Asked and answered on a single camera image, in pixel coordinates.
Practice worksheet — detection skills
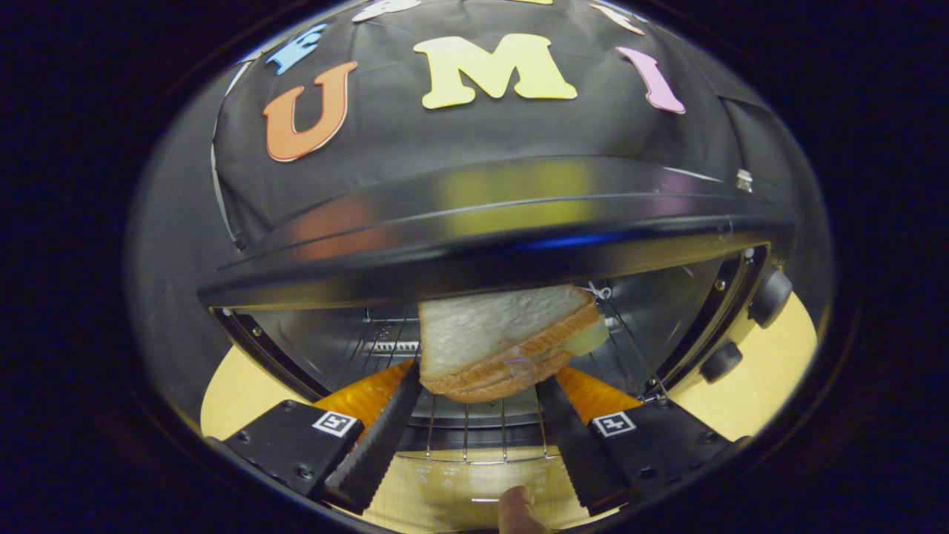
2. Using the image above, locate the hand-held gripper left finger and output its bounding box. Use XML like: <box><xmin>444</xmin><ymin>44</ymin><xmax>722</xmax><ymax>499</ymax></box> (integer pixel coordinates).
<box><xmin>221</xmin><ymin>361</ymin><xmax>423</xmax><ymax>515</ymax></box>

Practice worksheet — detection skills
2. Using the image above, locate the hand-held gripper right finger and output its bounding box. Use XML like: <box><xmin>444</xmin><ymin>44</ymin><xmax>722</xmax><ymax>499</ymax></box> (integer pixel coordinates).
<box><xmin>535</xmin><ymin>366</ymin><xmax>751</xmax><ymax>512</ymax></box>

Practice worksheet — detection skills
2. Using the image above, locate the white bread sandwich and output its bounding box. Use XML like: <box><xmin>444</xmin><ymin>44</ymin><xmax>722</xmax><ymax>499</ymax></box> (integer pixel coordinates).
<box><xmin>417</xmin><ymin>285</ymin><xmax>610</xmax><ymax>404</ymax></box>

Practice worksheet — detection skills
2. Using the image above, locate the black toaster oven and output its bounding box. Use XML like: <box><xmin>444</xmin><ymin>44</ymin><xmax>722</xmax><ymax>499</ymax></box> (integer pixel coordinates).
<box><xmin>196</xmin><ymin>154</ymin><xmax>798</xmax><ymax>529</ymax></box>

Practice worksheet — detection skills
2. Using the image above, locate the black oven knob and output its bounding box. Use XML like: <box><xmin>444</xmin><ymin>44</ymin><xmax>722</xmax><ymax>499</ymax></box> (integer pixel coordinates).
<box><xmin>747</xmin><ymin>268</ymin><xmax>794</xmax><ymax>329</ymax></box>
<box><xmin>699</xmin><ymin>341</ymin><xmax>744</xmax><ymax>384</ymax></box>

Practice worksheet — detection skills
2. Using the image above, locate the metal wire oven rack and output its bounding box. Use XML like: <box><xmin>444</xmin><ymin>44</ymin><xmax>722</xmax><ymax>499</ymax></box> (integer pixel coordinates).
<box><xmin>348</xmin><ymin>286</ymin><xmax>672</xmax><ymax>466</ymax></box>

